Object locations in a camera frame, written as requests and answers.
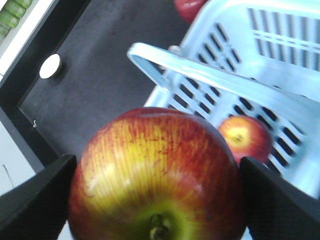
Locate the white store shelving unit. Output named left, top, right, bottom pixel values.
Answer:
left=0, top=0, right=54, bottom=77

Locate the light blue plastic basket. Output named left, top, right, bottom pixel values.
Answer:
left=127, top=0, right=320, bottom=198

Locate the red yellow apple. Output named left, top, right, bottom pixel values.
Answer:
left=218, top=115, right=273, bottom=164

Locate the small white dish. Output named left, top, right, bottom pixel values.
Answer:
left=39, top=53, right=62, bottom=79

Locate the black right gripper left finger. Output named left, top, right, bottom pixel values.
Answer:
left=0, top=154, right=77, bottom=240

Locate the black wooden produce stand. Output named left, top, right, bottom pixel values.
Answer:
left=0, top=0, right=189, bottom=172

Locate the dark red apple front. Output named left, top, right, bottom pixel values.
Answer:
left=174, top=0, right=207, bottom=24

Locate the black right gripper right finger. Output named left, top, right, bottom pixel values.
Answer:
left=239, top=157, right=320, bottom=240

